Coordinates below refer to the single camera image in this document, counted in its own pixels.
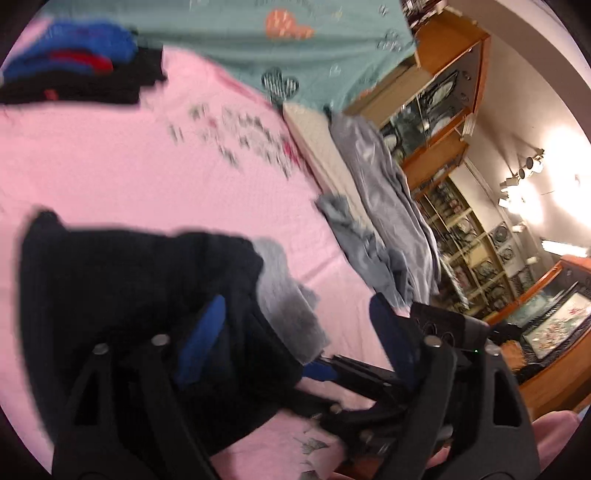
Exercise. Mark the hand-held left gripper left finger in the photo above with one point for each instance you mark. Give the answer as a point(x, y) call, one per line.
point(201, 344)

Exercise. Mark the teal heart pattern pillow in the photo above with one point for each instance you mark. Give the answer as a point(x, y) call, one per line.
point(231, 37)

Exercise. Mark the display shelf with dishes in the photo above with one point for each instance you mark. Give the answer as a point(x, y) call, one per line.
point(475, 249)

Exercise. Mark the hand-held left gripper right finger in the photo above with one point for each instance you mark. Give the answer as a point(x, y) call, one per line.
point(392, 334)

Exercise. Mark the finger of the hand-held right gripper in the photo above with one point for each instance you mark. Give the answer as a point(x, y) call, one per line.
point(323, 371)
point(364, 422)

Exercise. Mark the ceiling spotlight cluster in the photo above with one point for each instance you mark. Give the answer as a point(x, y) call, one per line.
point(521, 175)

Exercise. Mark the person's right hand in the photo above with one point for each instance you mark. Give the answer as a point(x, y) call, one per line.
point(556, 438)

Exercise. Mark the folded blue pants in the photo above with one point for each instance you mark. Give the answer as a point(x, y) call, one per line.
point(78, 44)

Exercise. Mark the fluorescent tube lamp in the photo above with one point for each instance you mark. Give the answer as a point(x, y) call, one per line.
point(565, 247)

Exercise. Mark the blue-grey crumpled garment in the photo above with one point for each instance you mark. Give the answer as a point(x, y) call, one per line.
point(360, 244)

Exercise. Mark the cream folded blanket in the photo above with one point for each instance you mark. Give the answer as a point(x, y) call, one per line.
point(318, 147)

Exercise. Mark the wooden sideboard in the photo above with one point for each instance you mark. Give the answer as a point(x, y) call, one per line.
point(554, 383)

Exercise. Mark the wooden glass-door cabinet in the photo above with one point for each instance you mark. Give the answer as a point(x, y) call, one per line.
point(443, 78)

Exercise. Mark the light grey velvet garment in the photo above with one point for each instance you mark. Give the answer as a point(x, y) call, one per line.
point(388, 184)

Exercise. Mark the framed floral picture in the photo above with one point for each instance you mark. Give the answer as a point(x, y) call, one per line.
point(561, 323)

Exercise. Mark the folded black pants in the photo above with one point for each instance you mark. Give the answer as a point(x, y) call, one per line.
point(92, 85)

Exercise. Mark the navy pants with bear print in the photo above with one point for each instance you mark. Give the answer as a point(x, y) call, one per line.
point(129, 286)

